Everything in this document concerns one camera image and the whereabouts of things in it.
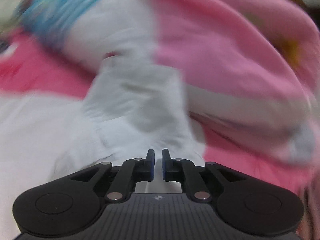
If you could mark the pink floral bed sheet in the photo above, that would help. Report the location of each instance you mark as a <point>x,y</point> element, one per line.
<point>27,67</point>

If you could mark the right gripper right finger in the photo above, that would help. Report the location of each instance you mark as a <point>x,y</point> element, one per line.
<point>201,184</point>

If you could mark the pink patterned quilt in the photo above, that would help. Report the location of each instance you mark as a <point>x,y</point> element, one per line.
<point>250,67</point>

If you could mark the white shirt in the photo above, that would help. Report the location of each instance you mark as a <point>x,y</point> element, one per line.
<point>132,106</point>

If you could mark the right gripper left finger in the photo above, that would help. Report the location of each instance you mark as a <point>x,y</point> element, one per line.
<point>117,183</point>

